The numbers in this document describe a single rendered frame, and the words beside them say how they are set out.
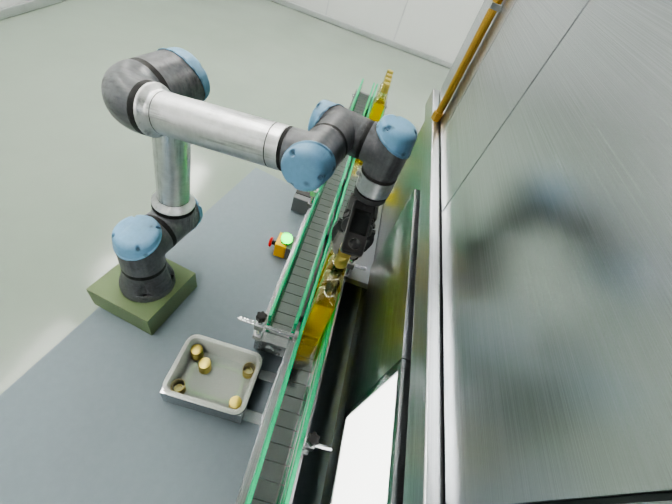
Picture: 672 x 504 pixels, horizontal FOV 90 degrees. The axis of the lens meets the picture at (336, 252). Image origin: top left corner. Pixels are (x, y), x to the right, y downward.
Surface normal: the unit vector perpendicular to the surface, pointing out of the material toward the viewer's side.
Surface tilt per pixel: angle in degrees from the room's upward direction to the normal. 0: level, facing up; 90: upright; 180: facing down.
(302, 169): 87
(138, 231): 5
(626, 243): 90
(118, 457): 0
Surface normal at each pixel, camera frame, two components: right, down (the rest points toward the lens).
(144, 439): 0.25, -0.61
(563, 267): -0.95, -0.32
